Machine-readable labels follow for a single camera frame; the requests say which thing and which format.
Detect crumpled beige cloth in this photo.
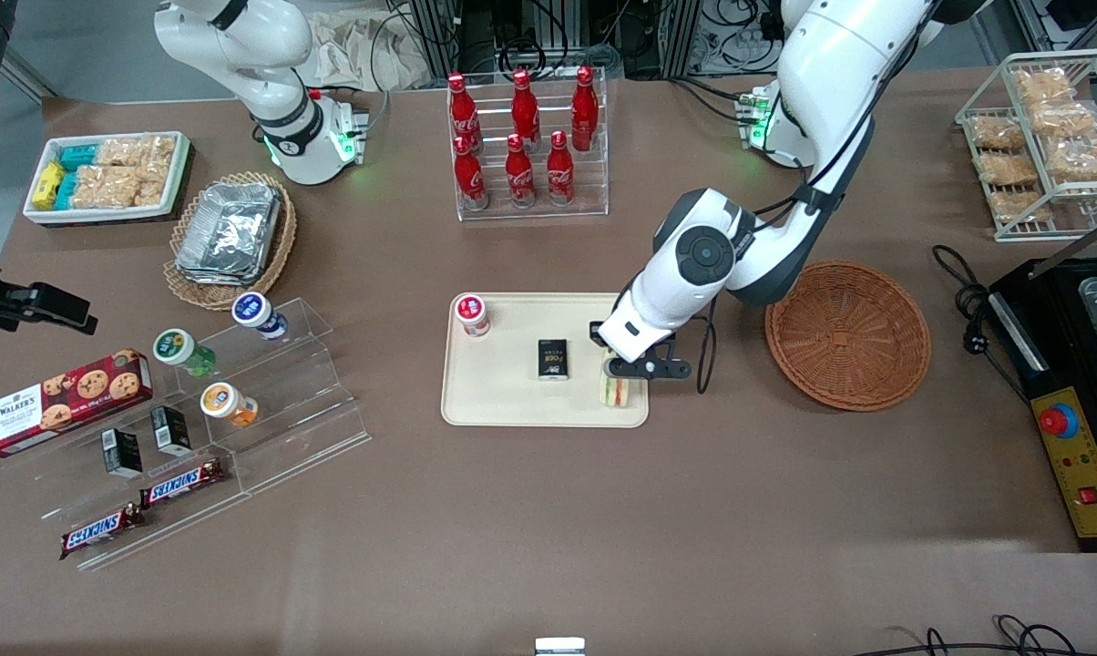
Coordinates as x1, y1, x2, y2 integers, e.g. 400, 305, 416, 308
307, 7, 433, 92

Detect black power cable with plug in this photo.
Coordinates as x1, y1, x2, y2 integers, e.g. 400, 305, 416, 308
931, 244, 1032, 402

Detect black countertop appliance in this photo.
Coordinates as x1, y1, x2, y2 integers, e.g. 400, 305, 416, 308
988, 257, 1097, 406

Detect clear bag of fried snacks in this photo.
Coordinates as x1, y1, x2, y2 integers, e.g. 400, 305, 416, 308
969, 116, 1026, 151
1015, 71, 1076, 103
1027, 102, 1097, 138
1045, 141, 1097, 181
990, 190, 1055, 224
979, 152, 1041, 188

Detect clear acrylic bottle rack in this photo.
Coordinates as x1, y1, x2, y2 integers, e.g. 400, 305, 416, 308
446, 68, 610, 222

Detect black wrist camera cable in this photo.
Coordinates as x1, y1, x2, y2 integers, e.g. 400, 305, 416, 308
694, 296, 719, 395

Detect green lidded small bottle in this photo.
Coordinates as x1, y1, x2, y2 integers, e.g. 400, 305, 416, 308
153, 328, 217, 378

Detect grey metal bar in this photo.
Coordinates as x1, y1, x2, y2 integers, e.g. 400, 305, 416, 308
1027, 208, 1097, 279

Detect blue lidded small bottle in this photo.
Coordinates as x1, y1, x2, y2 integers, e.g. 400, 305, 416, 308
231, 292, 289, 342

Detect white rectangular snack bin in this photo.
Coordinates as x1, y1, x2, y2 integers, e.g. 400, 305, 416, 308
23, 131, 192, 226

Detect red cookie box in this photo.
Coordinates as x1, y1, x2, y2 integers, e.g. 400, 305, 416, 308
0, 349, 154, 458

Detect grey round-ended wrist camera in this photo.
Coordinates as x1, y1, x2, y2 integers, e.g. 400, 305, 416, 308
603, 357, 693, 382

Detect stack of foil trays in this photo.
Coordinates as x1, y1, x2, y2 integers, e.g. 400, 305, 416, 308
175, 182, 282, 288

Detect oval light wicker basket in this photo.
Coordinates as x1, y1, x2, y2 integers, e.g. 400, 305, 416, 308
163, 171, 298, 312

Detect red emergency stop button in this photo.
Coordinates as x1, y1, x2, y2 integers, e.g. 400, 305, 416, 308
1039, 402, 1080, 441

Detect clear acrylic stepped display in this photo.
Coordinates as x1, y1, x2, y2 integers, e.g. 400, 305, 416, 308
2, 296, 372, 573

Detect black floor cables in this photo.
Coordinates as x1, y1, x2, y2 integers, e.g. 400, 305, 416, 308
854, 615, 1097, 656

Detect cream plastic tray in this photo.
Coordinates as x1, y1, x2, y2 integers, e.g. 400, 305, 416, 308
441, 292, 650, 429

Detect yellow snack pack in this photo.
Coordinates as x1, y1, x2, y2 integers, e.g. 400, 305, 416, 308
32, 162, 67, 209

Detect brown chocolate bar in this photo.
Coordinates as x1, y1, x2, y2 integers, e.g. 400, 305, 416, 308
59, 506, 146, 560
138, 458, 227, 509

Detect red cola bottle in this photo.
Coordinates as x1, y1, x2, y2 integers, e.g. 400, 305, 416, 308
447, 73, 481, 154
571, 66, 600, 152
505, 134, 537, 209
510, 69, 541, 151
454, 135, 488, 211
546, 131, 576, 206

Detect orange lidded small bottle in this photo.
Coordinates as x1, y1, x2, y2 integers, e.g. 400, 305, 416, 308
200, 382, 260, 429

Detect black equipment rack with cables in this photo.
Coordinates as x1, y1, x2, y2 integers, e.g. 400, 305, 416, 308
403, 0, 786, 81

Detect small black carton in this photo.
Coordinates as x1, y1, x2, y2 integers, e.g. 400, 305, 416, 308
150, 405, 193, 456
102, 428, 143, 479

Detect white wire rack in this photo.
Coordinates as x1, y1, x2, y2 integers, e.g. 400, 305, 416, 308
955, 50, 1097, 242

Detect round brown wicker basket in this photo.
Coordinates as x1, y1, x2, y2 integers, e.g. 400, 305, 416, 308
764, 261, 932, 413

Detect triangle sandwich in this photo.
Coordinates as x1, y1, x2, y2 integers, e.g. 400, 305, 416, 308
600, 372, 651, 409

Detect red lidded small cup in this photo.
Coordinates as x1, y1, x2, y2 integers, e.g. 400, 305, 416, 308
456, 293, 492, 338

